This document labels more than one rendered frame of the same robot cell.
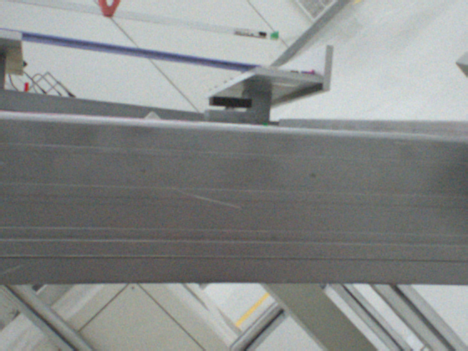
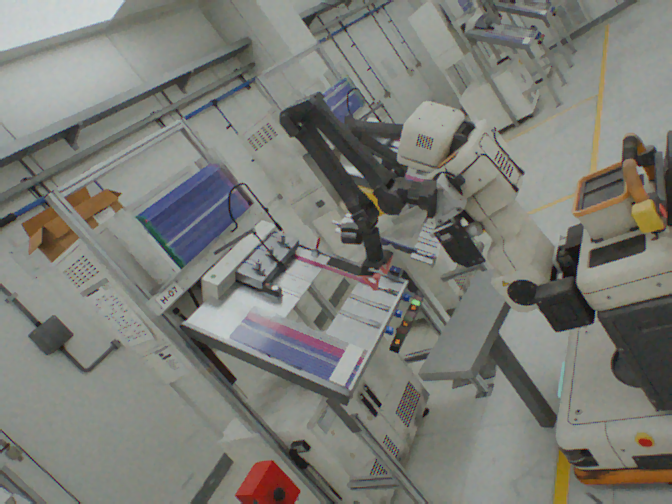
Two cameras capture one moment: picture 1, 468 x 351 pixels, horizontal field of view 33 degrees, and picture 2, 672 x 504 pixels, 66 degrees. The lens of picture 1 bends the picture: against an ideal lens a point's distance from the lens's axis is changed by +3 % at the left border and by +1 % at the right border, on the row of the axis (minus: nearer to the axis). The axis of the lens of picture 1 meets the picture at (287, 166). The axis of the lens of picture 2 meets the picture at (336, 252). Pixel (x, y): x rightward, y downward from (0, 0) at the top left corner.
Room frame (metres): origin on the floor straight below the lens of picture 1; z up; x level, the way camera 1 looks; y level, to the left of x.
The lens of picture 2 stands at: (-0.60, -1.54, 1.59)
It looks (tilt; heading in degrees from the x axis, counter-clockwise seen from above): 14 degrees down; 48
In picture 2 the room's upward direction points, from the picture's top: 37 degrees counter-clockwise
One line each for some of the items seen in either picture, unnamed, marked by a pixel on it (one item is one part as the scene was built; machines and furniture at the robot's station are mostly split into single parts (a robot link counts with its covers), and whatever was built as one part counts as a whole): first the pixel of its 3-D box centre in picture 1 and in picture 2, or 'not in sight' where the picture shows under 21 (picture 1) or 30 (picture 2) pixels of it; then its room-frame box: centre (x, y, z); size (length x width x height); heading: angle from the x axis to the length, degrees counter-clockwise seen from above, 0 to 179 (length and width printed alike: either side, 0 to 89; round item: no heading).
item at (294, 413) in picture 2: not in sight; (331, 421); (0.58, 0.56, 0.31); 0.70 x 0.65 x 0.62; 7
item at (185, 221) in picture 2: not in sight; (192, 215); (0.66, 0.45, 1.52); 0.51 x 0.13 x 0.27; 7
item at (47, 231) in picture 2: not in sight; (99, 200); (0.51, 0.73, 1.82); 0.68 x 0.30 x 0.20; 7
